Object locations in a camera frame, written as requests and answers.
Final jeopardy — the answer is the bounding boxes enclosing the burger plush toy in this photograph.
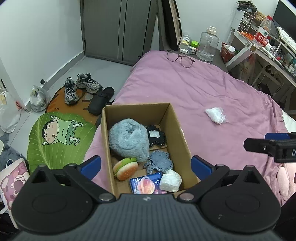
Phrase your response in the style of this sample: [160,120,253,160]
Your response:
[112,157,139,181]

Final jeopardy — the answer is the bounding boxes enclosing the printed shopping bag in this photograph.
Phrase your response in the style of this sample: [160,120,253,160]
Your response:
[238,55,258,82]

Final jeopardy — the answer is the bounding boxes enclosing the black monitor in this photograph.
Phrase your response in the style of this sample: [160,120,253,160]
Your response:
[272,0,296,36]

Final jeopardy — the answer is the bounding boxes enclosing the blue tissue pack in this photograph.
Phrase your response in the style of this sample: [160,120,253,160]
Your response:
[129,172,168,195]

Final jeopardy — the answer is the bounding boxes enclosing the glass jar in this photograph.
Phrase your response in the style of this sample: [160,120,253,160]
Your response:
[179,35,191,50]

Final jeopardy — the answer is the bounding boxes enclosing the fluffy blue-grey plush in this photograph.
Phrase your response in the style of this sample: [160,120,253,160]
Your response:
[109,118,150,163]

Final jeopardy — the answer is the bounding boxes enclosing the blue-grey felt patch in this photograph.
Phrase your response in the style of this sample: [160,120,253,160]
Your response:
[143,150,174,176]

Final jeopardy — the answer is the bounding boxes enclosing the pink bed sheet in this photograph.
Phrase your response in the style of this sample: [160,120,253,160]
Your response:
[83,50,296,207]

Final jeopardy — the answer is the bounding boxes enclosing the pink printed tote bag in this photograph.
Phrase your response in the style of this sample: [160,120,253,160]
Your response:
[0,158,31,215]

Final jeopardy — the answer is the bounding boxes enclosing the white keyboard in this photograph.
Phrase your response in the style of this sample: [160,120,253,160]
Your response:
[277,26,296,49]

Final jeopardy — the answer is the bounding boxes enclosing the white desk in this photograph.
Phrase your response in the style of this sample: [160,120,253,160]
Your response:
[225,27,296,112]

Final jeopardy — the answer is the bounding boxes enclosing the brown cardboard box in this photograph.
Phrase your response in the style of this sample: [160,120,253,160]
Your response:
[101,103,201,201]

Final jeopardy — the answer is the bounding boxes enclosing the white drawer organizer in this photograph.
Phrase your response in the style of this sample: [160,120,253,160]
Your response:
[231,10,260,35]

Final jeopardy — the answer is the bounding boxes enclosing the black felt patch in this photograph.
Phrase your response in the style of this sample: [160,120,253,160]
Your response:
[146,125,167,148]

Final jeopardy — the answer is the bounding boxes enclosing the grey plastic bag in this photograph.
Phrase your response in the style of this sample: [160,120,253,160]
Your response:
[30,85,51,113]

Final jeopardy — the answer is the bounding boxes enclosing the grey door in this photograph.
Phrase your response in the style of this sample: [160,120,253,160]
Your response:
[80,0,158,67]

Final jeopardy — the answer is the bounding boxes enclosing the black slipper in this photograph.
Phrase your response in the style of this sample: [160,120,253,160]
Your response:
[88,87,115,116]

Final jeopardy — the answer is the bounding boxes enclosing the red label water bottle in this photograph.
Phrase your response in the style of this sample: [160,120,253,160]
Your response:
[254,15,274,47]

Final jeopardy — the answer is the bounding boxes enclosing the grey fluffy cushion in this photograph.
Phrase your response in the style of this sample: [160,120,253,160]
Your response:
[0,133,25,172]

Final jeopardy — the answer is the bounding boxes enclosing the clear large water jug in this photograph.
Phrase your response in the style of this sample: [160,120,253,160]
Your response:
[196,27,220,62]

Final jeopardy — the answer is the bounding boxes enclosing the green cartoon leaf rug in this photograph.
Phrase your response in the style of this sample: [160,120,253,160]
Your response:
[27,86,100,175]

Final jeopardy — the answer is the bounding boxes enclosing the woven basket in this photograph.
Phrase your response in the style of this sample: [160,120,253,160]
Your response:
[254,11,267,23]

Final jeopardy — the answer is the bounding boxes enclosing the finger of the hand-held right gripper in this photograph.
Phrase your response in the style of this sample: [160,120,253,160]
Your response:
[265,132,296,140]
[243,138,289,154]

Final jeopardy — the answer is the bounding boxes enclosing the white cotton plastic bag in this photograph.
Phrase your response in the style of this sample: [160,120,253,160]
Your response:
[159,169,183,192]
[204,107,228,126]

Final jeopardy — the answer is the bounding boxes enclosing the red storage basket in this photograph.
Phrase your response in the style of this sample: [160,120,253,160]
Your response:
[220,42,239,65]

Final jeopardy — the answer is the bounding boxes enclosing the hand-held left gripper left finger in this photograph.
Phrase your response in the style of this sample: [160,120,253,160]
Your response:
[30,156,116,202]

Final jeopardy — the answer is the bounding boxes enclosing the white blanket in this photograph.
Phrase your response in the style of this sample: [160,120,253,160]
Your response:
[282,113,296,133]

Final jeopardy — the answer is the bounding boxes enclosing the dark-framed glasses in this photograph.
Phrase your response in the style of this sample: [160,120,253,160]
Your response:
[166,49,196,68]

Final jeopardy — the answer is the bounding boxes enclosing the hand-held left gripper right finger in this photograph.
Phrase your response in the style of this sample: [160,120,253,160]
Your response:
[177,156,264,202]

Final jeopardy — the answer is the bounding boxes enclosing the grey sneaker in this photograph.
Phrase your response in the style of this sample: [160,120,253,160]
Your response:
[76,73,103,94]
[63,77,78,105]

